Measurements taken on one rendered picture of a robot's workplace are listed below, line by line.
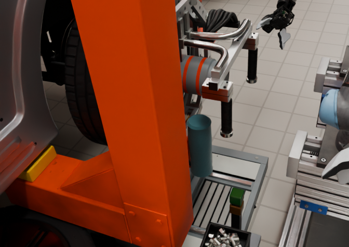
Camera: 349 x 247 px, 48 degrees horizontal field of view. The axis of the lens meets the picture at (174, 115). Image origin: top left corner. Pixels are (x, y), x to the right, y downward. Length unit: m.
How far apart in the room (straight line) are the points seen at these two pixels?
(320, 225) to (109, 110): 1.15
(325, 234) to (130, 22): 1.30
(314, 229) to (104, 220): 0.90
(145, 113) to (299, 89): 2.11
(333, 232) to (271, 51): 1.89
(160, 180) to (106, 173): 0.19
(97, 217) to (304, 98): 1.87
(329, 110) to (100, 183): 0.69
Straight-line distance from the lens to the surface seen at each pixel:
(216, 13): 1.48
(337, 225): 1.85
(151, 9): 0.81
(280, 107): 2.74
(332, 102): 0.87
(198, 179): 2.01
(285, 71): 3.11
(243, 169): 2.18
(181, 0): 1.45
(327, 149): 1.25
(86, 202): 1.32
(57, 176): 1.43
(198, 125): 1.42
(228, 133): 1.34
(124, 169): 1.09
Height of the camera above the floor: 1.65
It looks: 38 degrees down
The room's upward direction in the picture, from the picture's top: 6 degrees counter-clockwise
